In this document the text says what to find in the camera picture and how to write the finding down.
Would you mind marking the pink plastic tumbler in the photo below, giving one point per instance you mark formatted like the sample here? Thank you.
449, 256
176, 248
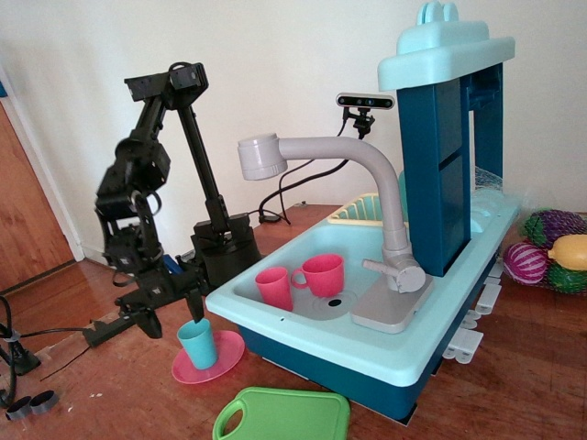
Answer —
274, 287

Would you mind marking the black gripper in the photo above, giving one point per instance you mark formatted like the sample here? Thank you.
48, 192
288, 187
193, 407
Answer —
158, 288

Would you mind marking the green plastic cutting board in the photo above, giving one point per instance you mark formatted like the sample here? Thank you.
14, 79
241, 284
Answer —
266, 413

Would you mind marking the grey depth camera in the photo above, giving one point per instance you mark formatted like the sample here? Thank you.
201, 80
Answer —
365, 100

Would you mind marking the black power strip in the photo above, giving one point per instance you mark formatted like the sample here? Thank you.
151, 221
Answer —
101, 331

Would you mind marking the black tripod leg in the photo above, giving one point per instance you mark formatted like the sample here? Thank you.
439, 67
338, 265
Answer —
20, 361

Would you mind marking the wooden door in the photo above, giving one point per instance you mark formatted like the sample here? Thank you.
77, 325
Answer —
32, 242

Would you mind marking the yellow toy lemon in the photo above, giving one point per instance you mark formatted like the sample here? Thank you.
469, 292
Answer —
570, 252

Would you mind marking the purple white toy vegetable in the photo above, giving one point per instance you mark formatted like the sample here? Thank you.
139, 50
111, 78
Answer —
525, 263

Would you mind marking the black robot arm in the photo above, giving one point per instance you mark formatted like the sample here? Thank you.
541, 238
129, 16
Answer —
224, 245

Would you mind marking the toy kitchen sink unit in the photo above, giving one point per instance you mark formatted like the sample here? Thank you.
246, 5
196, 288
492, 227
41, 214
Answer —
447, 75

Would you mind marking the teal plastic cup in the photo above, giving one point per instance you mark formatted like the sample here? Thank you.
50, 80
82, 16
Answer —
197, 339

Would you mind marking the black tape roll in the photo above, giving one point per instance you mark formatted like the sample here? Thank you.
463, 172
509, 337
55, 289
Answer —
19, 410
43, 402

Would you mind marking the pink plastic mug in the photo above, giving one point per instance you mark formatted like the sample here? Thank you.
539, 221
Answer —
323, 275

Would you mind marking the yellow dish rack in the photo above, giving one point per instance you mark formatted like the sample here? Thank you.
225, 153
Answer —
365, 210

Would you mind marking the grey toy faucet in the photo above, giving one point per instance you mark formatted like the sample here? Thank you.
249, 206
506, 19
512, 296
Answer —
389, 305

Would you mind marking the purple toy eggplant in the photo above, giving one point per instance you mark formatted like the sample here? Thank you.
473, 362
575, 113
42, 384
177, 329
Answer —
544, 227

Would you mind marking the pink plastic plate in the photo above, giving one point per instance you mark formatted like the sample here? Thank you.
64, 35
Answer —
230, 348

